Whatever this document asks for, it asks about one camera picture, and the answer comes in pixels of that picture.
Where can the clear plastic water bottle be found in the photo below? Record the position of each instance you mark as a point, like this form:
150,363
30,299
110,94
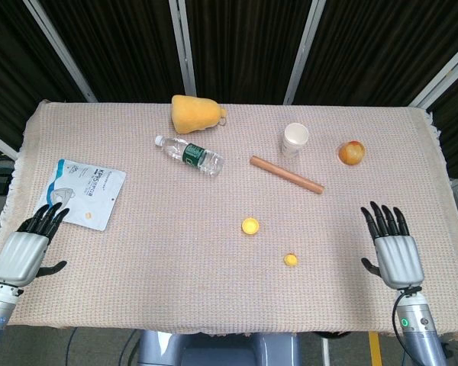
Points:
192,154

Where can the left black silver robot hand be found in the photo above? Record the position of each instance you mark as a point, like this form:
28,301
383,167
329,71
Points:
21,257

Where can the brown wooden rod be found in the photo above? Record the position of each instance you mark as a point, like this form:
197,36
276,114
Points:
286,174

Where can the grey robot torso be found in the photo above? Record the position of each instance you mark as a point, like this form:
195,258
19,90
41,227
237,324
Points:
217,348

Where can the white paper cup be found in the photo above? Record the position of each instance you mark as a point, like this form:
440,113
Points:
294,140

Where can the beige woven tablecloth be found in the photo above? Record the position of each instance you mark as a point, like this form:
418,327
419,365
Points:
213,267

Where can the yellow red toy peach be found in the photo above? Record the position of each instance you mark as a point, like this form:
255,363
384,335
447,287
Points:
352,152

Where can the yellow plush toy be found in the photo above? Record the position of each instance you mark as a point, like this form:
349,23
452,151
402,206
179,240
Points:
194,114

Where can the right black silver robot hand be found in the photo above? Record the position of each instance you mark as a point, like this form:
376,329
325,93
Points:
398,259

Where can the white blue mask package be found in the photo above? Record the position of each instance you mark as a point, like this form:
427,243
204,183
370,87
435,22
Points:
86,194

